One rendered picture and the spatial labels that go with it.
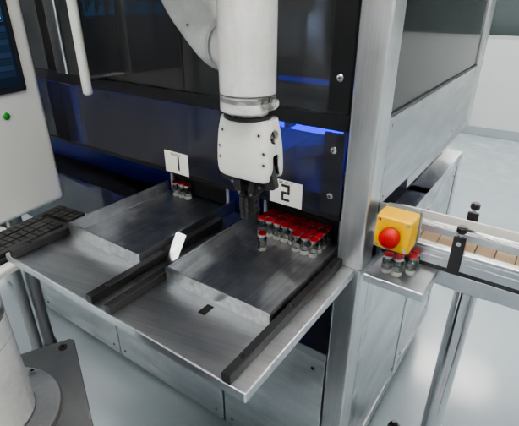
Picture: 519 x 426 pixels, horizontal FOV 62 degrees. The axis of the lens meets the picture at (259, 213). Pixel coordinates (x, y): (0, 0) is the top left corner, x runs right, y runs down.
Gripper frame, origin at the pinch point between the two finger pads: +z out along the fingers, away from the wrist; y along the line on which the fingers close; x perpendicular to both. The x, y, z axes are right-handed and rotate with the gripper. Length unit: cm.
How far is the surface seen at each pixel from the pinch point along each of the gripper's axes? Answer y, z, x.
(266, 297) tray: -0.5, 22.1, -4.9
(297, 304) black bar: -7.8, 20.3, -4.2
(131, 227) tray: 44, 22, -9
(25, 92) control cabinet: 91, -6, -16
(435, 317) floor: -18, 110, -134
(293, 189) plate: 4.6, 6.9, -23.6
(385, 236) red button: -17.9, 9.7, -19.8
